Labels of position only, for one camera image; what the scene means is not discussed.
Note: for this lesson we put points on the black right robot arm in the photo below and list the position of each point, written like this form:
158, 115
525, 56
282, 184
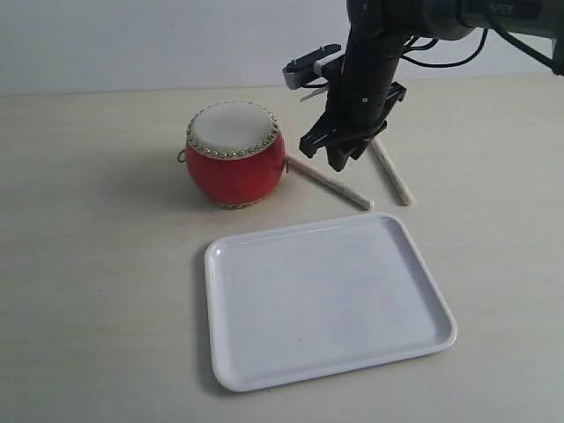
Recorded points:
533, 27

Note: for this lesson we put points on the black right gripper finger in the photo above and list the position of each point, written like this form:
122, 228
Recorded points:
337, 157
359, 146

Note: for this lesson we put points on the wooden drumstick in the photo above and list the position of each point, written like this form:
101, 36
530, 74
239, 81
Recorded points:
382, 155
363, 202

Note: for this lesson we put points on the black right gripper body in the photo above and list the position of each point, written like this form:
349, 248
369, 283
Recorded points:
355, 102

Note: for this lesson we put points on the small red drum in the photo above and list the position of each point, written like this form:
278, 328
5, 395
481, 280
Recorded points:
234, 152

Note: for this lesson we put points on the white rectangular plastic tray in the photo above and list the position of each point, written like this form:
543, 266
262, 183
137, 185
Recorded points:
302, 302

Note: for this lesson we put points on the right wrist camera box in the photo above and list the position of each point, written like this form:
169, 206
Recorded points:
303, 70

